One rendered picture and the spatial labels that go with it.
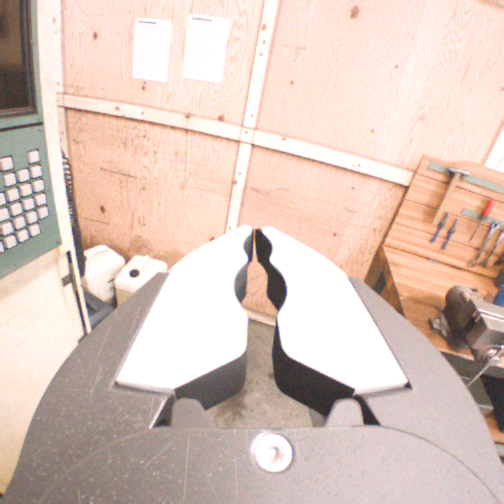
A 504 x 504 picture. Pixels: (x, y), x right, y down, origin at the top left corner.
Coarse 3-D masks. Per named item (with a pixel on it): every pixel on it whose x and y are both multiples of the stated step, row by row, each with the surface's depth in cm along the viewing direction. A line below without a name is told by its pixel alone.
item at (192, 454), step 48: (144, 432) 4; (192, 432) 4; (240, 432) 4; (288, 432) 4; (336, 432) 5; (384, 432) 4; (96, 480) 4; (144, 480) 4; (192, 480) 4; (240, 480) 4; (288, 480) 4; (336, 480) 4; (384, 480) 4; (432, 480) 4; (480, 480) 4
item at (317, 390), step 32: (288, 256) 10; (320, 256) 10; (288, 288) 8; (320, 288) 8; (352, 288) 9; (288, 320) 7; (320, 320) 7; (352, 320) 7; (288, 352) 6; (320, 352) 6; (352, 352) 6; (384, 352) 6; (288, 384) 7; (320, 384) 6; (352, 384) 6; (384, 384) 6; (320, 416) 7
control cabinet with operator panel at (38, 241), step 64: (0, 0) 40; (0, 64) 45; (0, 128) 49; (0, 192) 55; (64, 192) 75; (0, 256) 58; (64, 256) 84; (0, 320) 68; (64, 320) 92; (0, 384) 72; (0, 448) 75
